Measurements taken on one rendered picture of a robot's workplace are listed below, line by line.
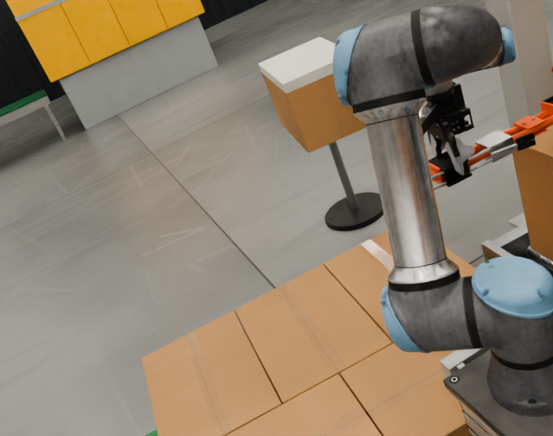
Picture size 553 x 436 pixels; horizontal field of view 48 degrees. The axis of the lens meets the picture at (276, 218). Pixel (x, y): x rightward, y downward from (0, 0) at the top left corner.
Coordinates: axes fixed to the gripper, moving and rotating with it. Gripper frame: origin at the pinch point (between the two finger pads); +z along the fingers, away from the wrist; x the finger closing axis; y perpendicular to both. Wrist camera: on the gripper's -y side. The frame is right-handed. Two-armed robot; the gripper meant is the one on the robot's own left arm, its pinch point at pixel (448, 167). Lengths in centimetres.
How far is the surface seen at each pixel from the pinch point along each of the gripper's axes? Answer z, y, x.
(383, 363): 60, -29, 15
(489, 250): 54, 22, 32
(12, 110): 50, -205, 706
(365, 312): 60, -23, 41
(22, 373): 114, -192, 207
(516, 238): 55, 33, 32
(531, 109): 48, 91, 97
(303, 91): 19, 16, 170
